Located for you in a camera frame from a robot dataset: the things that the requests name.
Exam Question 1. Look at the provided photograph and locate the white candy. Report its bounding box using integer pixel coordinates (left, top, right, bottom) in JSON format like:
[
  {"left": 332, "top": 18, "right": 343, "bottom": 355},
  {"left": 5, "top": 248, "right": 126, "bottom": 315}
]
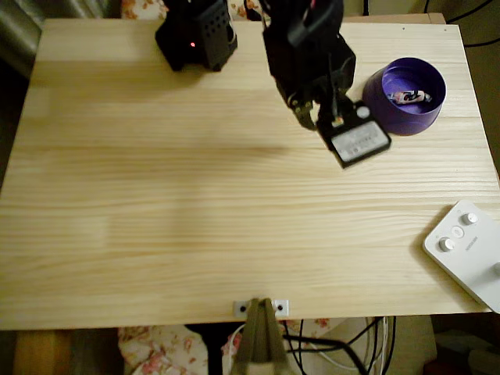
[{"left": 386, "top": 89, "right": 434, "bottom": 105}]

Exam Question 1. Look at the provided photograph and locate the wooden table leg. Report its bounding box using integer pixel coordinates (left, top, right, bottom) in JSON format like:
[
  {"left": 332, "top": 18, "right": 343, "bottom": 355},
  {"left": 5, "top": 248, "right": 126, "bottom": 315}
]
[{"left": 13, "top": 330, "right": 72, "bottom": 375}]

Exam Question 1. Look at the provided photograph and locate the white metal bracket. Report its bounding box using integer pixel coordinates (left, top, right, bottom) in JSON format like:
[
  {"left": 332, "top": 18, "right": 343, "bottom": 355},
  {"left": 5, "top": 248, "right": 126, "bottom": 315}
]
[{"left": 233, "top": 299, "right": 290, "bottom": 316}]

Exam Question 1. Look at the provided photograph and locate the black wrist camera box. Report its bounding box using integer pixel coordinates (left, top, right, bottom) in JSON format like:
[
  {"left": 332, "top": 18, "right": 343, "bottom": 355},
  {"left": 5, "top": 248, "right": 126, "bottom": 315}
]
[{"left": 315, "top": 99, "right": 393, "bottom": 170}]

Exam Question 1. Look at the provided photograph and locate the white control box with knobs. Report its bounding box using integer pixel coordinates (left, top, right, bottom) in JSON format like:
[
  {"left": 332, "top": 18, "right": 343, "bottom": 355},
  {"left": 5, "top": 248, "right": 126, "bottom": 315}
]
[{"left": 422, "top": 199, "right": 500, "bottom": 313}]

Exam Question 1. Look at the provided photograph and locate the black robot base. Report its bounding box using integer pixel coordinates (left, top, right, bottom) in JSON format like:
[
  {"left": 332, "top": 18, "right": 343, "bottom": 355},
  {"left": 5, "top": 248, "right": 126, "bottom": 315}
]
[{"left": 155, "top": 0, "right": 238, "bottom": 73}]

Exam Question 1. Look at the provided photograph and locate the purple plastic bowl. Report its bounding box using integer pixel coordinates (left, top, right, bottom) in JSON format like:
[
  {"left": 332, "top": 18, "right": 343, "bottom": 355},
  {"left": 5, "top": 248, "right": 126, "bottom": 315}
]
[{"left": 362, "top": 57, "right": 447, "bottom": 137}]

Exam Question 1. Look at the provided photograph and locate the thick black cable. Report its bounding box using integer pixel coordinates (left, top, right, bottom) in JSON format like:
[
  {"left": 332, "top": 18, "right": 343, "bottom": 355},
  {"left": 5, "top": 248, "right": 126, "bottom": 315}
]
[{"left": 281, "top": 334, "right": 370, "bottom": 375}]

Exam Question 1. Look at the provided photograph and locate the floral patterned cloth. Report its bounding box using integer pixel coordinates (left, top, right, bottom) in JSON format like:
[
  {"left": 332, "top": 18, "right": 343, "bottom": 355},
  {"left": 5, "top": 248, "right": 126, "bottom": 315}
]
[
  {"left": 118, "top": 318, "right": 245, "bottom": 375},
  {"left": 120, "top": 0, "right": 270, "bottom": 21}
]

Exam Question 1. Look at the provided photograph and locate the white cable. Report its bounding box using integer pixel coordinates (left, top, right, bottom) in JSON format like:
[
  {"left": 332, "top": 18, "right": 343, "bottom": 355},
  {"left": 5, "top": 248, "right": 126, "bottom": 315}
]
[{"left": 308, "top": 316, "right": 391, "bottom": 372}]

